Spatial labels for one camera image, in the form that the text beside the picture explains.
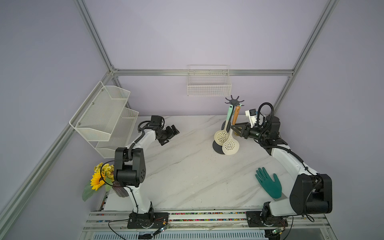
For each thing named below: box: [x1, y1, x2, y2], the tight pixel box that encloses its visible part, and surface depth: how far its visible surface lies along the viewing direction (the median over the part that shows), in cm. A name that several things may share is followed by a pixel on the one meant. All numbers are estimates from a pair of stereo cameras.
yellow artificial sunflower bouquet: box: [82, 162, 115, 202], surface depth 63 cm
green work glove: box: [255, 167, 282, 199], surface depth 88 cm
